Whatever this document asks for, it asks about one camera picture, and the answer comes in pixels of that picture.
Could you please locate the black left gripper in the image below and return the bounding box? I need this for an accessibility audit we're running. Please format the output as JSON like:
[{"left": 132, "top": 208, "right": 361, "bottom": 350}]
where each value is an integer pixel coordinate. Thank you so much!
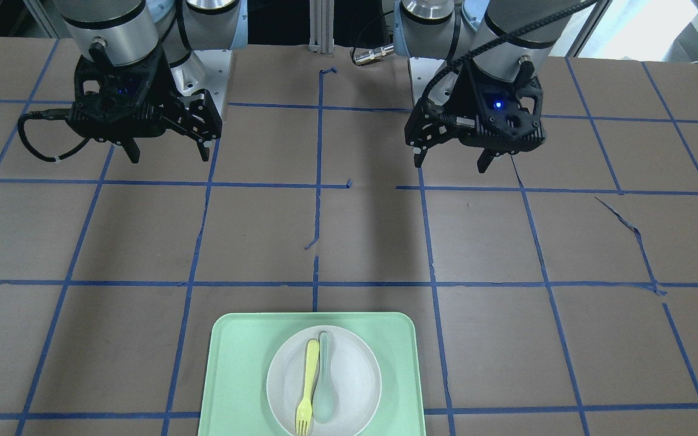
[{"left": 404, "top": 59, "right": 547, "bottom": 174}]

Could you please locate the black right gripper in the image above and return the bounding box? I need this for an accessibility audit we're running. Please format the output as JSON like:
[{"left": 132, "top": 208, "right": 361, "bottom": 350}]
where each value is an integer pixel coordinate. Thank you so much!
[{"left": 67, "top": 46, "right": 222, "bottom": 165}]

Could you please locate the white round plate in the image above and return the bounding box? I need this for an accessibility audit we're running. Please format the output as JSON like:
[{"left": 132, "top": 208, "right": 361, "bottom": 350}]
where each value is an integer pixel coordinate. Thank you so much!
[{"left": 266, "top": 325, "right": 382, "bottom": 435}]

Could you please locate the yellow plastic fork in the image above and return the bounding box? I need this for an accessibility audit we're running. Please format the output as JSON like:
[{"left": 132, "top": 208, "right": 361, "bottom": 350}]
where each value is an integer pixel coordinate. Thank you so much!
[{"left": 294, "top": 339, "right": 321, "bottom": 435}]

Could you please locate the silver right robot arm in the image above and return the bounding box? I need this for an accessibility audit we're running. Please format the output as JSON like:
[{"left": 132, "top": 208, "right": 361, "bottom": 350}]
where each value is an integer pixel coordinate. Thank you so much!
[{"left": 56, "top": 1, "right": 248, "bottom": 164}]

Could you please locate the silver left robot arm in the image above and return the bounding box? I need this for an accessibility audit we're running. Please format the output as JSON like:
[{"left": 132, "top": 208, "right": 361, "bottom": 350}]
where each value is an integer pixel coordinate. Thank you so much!
[{"left": 394, "top": 1, "right": 593, "bottom": 172}]

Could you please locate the mint green plastic tray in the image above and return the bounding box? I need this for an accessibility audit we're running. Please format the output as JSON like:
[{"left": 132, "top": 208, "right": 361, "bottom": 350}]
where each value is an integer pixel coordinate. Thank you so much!
[{"left": 198, "top": 312, "right": 427, "bottom": 435}]

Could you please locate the pale teal plastic spoon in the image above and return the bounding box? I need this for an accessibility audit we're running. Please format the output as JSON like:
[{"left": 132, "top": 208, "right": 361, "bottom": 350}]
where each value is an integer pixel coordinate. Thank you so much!
[{"left": 313, "top": 331, "right": 337, "bottom": 424}]

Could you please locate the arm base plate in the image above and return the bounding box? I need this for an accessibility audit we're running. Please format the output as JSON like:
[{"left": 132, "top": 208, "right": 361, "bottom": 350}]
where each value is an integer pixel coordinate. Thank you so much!
[
  {"left": 171, "top": 50, "right": 233, "bottom": 116},
  {"left": 409, "top": 58, "right": 474, "bottom": 127}
]

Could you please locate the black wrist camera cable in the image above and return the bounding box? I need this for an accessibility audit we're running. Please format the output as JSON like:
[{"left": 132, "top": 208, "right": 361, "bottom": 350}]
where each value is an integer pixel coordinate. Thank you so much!
[{"left": 425, "top": 0, "right": 598, "bottom": 104}]

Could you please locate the aluminium frame post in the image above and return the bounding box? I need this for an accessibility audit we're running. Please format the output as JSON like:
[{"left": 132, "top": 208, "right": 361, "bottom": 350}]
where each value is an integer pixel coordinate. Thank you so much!
[{"left": 308, "top": 0, "right": 335, "bottom": 57}]

